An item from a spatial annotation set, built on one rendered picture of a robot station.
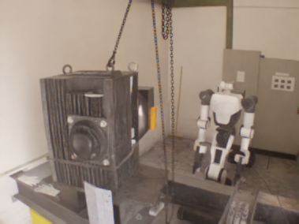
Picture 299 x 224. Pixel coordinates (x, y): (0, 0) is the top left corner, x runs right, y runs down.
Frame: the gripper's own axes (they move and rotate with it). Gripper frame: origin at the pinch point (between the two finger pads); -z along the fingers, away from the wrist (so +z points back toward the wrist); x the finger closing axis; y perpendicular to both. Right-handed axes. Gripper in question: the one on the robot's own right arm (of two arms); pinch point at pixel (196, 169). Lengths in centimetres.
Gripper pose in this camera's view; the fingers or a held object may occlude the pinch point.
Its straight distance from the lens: 253.0
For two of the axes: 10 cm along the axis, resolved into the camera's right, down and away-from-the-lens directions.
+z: 1.2, -9.9, -1.1
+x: -6.0, 0.2, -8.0
